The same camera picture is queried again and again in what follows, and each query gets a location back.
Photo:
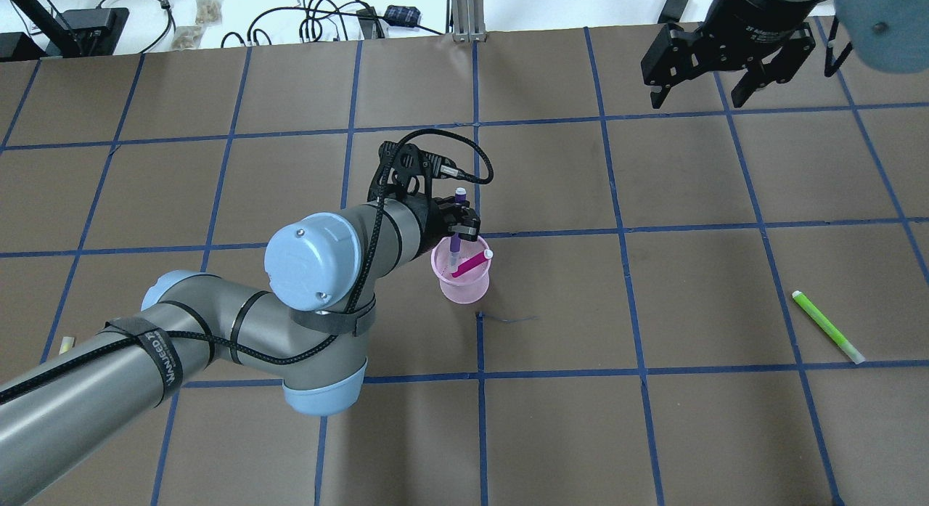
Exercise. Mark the aluminium frame post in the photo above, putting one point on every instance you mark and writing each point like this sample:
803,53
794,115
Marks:
466,21

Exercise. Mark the pink mesh cup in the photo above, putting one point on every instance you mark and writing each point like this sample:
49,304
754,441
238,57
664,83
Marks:
468,281

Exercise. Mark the green pen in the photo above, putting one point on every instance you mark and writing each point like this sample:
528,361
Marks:
828,328

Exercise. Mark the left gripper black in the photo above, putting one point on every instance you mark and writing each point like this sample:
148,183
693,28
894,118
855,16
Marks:
434,214

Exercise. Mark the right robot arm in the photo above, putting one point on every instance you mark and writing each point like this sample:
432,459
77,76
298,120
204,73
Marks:
887,35

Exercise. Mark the pink pen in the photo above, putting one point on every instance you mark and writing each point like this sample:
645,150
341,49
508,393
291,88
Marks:
473,262

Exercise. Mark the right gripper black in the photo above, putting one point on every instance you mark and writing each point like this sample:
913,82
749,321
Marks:
751,12

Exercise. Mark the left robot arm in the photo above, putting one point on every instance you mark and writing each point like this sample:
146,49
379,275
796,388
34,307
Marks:
309,329

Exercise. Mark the yellow pen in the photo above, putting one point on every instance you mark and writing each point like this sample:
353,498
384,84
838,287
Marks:
66,344

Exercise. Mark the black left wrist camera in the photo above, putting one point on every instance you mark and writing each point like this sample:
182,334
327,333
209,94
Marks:
406,170

